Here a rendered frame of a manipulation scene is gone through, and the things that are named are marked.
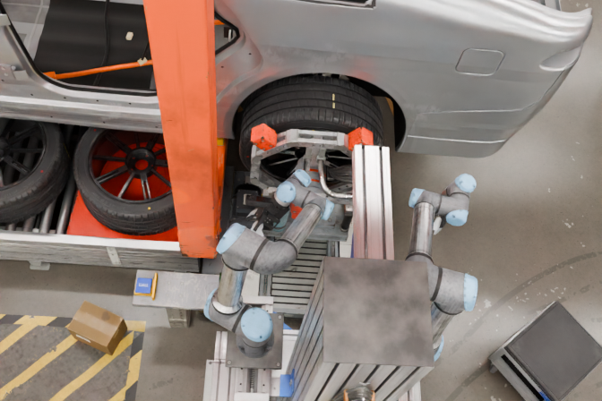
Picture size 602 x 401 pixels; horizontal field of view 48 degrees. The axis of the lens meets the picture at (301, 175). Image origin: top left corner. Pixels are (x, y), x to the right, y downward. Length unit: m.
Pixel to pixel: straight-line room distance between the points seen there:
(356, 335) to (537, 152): 3.12
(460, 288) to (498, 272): 1.75
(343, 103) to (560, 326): 1.60
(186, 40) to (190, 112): 0.34
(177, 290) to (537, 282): 2.03
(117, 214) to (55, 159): 0.44
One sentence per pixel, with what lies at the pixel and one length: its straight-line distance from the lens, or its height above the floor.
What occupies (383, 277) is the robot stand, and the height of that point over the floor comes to 2.03.
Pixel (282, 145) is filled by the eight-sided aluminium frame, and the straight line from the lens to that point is 2.84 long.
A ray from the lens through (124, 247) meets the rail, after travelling 3.41.
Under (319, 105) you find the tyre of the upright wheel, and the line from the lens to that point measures 2.85.
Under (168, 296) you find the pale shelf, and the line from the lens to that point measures 3.22.
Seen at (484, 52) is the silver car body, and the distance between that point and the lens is 2.73.
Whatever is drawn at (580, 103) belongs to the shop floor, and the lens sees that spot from 4.88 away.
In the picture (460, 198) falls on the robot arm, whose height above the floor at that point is 1.31.
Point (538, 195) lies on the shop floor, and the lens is 4.35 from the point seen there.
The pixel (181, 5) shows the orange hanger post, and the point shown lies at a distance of 1.77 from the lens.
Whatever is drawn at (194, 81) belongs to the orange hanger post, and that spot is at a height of 1.89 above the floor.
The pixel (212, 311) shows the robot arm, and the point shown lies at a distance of 2.58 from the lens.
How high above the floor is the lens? 3.49
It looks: 60 degrees down
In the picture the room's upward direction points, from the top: 11 degrees clockwise
